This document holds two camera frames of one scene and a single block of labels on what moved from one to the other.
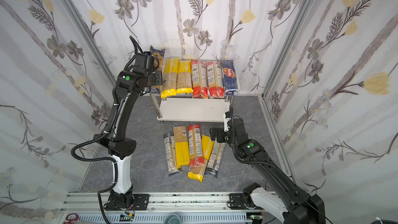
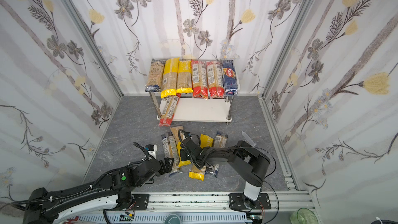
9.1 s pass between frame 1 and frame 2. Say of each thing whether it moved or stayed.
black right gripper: moved
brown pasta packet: moved
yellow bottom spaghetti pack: stayed
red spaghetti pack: stayed
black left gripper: moved
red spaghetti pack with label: stayed
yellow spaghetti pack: stayed
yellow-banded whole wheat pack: stayed
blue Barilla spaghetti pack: stayed
